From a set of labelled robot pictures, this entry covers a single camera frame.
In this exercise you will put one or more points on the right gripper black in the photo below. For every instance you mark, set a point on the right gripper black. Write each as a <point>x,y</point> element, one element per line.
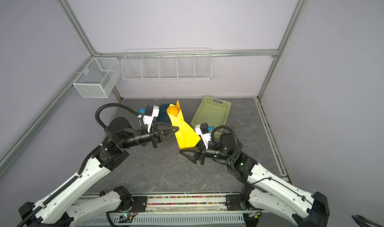
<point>200,150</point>

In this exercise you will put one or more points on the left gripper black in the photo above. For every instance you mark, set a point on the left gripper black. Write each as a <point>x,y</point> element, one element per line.
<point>159,134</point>

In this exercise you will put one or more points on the yellow paper napkin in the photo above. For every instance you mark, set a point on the yellow paper napkin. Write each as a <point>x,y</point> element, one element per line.
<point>183,128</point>

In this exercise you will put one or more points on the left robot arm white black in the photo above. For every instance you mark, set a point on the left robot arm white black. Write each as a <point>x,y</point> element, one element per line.
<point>57,209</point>

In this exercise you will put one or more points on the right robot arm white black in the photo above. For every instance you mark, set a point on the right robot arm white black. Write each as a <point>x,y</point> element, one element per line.
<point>262,189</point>

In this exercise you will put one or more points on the dark teal plastic tub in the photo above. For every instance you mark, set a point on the dark teal plastic tub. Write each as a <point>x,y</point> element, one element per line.
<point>163,115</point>

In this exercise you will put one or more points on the light green perforated basket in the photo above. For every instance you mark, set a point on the light green perforated basket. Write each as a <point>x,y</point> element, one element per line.
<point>212,111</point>

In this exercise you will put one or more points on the white vent grille strip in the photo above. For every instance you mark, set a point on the white vent grille strip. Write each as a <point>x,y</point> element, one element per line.
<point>142,220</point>

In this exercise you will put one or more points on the white mesh box basket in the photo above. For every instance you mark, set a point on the white mesh box basket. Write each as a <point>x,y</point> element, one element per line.
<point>98,78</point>

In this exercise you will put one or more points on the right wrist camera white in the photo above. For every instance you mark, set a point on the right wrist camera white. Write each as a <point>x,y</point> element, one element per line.
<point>204,131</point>

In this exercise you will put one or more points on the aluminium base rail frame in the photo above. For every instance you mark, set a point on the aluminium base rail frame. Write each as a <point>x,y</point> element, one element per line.
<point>217,203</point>

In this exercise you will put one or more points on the white wire shelf rack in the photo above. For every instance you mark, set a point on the white wire shelf rack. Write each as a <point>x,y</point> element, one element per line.
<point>167,64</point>

